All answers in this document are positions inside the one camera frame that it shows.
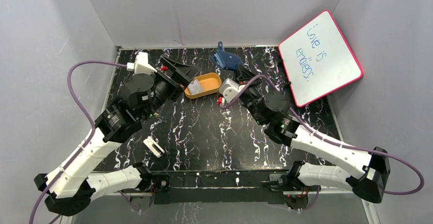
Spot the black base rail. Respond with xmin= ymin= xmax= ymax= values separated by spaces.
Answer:
xmin=118 ymin=170 xmax=325 ymax=213

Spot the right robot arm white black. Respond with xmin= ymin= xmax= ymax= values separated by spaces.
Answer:
xmin=235 ymin=64 xmax=390 ymax=204

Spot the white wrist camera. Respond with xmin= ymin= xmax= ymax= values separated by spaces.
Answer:
xmin=127 ymin=52 xmax=157 ymax=75
xmin=217 ymin=78 xmax=245 ymax=106

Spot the orange oval tray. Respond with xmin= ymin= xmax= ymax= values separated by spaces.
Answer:
xmin=184 ymin=72 xmax=222 ymax=99

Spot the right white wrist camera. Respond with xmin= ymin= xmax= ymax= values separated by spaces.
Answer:
xmin=217 ymin=78 xmax=245 ymax=106

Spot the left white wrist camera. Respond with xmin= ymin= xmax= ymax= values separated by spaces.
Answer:
xmin=127 ymin=52 xmax=157 ymax=75

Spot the pink framed whiteboard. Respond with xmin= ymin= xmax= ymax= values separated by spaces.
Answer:
xmin=278 ymin=10 xmax=364 ymax=107

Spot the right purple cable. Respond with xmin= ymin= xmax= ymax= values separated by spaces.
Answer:
xmin=219 ymin=73 xmax=425 ymax=212

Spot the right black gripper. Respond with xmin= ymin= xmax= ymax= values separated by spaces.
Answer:
xmin=232 ymin=62 xmax=266 ymax=126

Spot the blue leather card holder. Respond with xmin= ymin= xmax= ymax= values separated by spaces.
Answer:
xmin=209 ymin=41 xmax=244 ymax=71

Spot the white eraser block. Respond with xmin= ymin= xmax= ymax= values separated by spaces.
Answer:
xmin=143 ymin=136 xmax=165 ymax=158

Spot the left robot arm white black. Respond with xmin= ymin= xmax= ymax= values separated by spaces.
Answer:
xmin=34 ymin=57 xmax=200 ymax=216

